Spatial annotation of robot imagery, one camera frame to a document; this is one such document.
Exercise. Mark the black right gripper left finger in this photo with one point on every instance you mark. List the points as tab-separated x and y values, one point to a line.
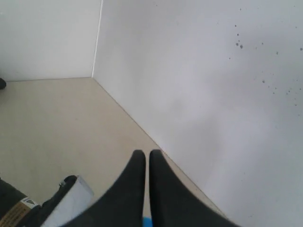
122	204

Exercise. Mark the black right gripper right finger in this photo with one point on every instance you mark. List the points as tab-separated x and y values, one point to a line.
172	203

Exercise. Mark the blue pump soap bottle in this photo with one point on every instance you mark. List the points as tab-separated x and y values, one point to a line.
147	222

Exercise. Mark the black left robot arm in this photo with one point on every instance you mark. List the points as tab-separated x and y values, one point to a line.
18	210

